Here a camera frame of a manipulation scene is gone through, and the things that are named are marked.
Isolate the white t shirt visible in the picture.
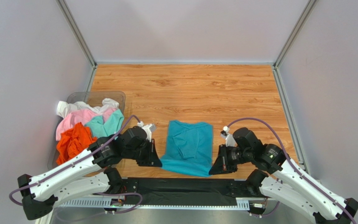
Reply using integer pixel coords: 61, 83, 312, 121
56, 98, 120, 118

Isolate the aluminium front frame rail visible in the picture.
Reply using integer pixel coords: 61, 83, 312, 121
35, 179, 335, 224

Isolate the orange t shirt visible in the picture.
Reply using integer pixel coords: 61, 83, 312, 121
55, 123, 97, 165

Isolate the pink t shirt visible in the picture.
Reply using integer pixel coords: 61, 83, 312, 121
55, 108, 117, 141

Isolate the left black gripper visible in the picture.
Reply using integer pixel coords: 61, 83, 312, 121
124, 138, 163, 166

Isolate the mint green t shirt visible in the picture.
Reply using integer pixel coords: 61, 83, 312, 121
84, 109, 124, 138

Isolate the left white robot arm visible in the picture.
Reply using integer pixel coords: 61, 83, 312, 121
17, 124, 162, 220

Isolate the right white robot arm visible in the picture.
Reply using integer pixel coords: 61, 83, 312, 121
209, 126, 358, 224

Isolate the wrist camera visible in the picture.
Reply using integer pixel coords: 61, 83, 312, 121
137, 121, 157, 142
220, 126, 237, 147

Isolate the clear plastic bin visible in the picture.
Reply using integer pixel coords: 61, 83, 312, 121
47, 91, 126, 170

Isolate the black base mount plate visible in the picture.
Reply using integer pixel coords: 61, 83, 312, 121
118, 178, 262, 206

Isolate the teal t shirt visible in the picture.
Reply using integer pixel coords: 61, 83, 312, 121
160, 120, 213, 177

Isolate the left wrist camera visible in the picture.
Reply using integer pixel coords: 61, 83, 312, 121
137, 121, 157, 142

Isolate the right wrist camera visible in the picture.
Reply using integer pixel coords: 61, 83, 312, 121
220, 126, 237, 147

